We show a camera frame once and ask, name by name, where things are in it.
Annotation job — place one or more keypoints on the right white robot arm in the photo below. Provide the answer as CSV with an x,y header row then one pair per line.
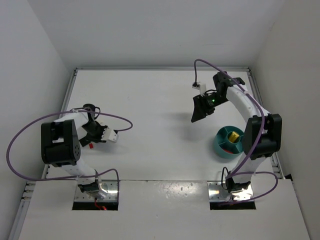
x,y
263,130

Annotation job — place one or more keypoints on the metal base plate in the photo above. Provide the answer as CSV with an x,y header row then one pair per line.
x,y
104,191
218,194

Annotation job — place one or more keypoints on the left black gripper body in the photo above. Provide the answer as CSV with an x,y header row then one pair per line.
x,y
94,133

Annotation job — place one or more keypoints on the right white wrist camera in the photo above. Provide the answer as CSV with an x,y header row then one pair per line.
x,y
201,87

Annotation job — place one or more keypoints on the yellow lego brick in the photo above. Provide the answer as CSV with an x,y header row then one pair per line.
x,y
233,137

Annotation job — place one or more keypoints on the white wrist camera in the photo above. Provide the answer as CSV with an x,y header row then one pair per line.
x,y
109,135
201,87

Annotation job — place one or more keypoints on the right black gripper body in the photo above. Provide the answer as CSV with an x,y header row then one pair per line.
x,y
201,105

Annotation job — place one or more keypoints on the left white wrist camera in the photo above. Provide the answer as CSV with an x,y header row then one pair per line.
x,y
109,135

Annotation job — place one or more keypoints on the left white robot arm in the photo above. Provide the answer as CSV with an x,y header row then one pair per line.
x,y
61,142

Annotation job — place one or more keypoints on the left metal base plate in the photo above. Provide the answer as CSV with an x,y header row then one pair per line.
x,y
104,191

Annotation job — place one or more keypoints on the teal divided round container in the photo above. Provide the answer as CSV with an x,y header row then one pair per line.
x,y
221,142

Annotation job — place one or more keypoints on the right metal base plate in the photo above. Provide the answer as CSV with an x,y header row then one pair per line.
x,y
218,194

